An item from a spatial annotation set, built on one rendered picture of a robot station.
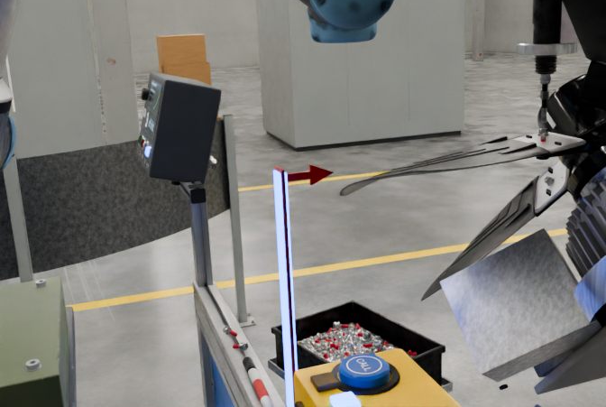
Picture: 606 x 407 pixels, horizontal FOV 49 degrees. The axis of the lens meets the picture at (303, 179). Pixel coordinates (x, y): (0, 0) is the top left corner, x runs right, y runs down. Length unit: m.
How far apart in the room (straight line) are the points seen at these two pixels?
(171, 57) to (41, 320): 8.11
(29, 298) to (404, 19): 6.72
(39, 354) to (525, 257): 0.57
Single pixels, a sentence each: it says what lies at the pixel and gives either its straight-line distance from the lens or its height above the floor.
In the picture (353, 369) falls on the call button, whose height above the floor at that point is 1.08.
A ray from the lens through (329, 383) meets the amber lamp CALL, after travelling 0.54.
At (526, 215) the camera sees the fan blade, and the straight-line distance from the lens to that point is 0.98.
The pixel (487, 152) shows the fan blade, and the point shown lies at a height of 1.18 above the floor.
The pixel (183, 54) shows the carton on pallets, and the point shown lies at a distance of 8.80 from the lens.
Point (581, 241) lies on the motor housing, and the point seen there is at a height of 1.08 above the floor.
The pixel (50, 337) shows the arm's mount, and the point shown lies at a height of 1.06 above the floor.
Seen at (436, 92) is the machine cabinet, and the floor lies 0.51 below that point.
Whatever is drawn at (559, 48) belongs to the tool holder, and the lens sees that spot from 0.85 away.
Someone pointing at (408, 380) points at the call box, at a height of 1.07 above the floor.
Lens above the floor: 1.35
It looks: 13 degrees down
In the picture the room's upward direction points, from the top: 3 degrees counter-clockwise
